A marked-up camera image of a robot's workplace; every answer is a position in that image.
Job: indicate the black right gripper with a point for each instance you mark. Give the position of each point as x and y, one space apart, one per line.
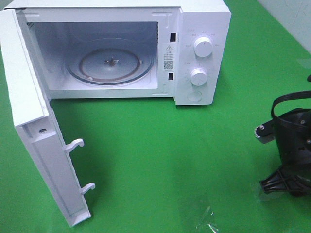
293 177

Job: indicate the round door release button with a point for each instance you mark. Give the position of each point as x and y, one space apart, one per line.
194 96

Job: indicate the white microwave knob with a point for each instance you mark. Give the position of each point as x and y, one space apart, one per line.
203 46
198 77

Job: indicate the white microwave door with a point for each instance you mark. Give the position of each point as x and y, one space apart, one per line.
35 121

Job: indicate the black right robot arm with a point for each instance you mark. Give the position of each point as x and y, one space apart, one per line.
292 133

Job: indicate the white microwave oven body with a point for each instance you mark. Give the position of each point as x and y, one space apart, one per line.
54 26

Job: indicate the glass microwave turntable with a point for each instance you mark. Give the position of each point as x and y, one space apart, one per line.
110 62

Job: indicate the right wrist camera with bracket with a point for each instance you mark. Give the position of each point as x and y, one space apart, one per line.
264 133

